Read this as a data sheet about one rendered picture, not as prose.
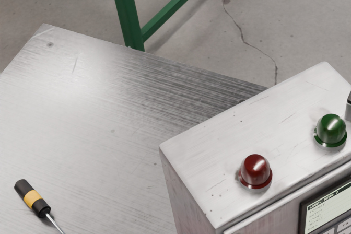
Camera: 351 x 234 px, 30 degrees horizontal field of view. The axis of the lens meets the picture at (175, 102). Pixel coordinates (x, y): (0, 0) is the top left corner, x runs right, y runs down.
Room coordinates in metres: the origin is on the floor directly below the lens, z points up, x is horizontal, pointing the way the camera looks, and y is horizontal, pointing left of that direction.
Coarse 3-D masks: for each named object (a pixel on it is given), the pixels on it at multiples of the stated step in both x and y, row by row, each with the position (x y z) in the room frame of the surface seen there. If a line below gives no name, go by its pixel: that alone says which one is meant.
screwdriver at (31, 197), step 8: (16, 184) 0.74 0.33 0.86; (24, 184) 0.74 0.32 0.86; (24, 192) 0.72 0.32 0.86; (32, 192) 0.72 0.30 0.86; (24, 200) 0.71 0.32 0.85; (32, 200) 0.70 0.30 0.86; (40, 200) 0.70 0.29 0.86; (32, 208) 0.69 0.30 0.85; (40, 208) 0.68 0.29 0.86; (48, 208) 0.68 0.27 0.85; (40, 216) 0.67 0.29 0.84; (48, 216) 0.66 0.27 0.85; (56, 224) 0.64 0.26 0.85; (64, 232) 0.62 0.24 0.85
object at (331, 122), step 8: (320, 120) 0.30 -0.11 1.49; (328, 120) 0.30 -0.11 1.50; (336, 120) 0.30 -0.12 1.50; (320, 128) 0.30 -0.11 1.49; (328, 128) 0.29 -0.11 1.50; (336, 128) 0.29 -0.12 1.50; (344, 128) 0.29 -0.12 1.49; (320, 136) 0.29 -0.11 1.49; (328, 136) 0.29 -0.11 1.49; (336, 136) 0.29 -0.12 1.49; (344, 136) 0.29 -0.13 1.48; (320, 144) 0.29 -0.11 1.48; (328, 144) 0.29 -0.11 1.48; (336, 144) 0.29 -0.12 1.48; (344, 144) 0.29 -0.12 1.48
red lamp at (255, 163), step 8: (248, 160) 0.27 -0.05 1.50; (256, 160) 0.27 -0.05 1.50; (264, 160) 0.27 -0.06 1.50; (240, 168) 0.28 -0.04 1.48; (248, 168) 0.27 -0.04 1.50; (256, 168) 0.27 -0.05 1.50; (264, 168) 0.27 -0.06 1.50; (240, 176) 0.27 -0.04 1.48; (248, 176) 0.26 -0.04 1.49; (256, 176) 0.26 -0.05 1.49; (264, 176) 0.26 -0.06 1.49; (272, 176) 0.27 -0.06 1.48; (240, 184) 0.27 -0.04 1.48; (248, 184) 0.26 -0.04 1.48; (256, 184) 0.26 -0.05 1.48; (264, 184) 0.26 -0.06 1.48; (256, 192) 0.26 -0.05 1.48
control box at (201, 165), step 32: (320, 64) 0.38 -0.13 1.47; (256, 96) 0.35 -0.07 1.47; (288, 96) 0.35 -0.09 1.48; (320, 96) 0.34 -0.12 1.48; (192, 128) 0.33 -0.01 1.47; (224, 128) 0.32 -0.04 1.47; (256, 128) 0.32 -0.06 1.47; (288, 128) 0.31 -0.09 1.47; (192, 160) 0.30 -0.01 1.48; (224, 160) 0.29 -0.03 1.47; (288, 160) 0.28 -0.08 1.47; (320, 160) 0.28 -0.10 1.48; (192, 192) 0.27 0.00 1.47; (224, 192) 0.26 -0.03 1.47; (288, 192) 0.26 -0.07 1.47; (192, 224) 0.27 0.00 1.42; (224, 224) 0.24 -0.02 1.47; (256, 224) 0.24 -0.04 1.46; (288, 224) 0.25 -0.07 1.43
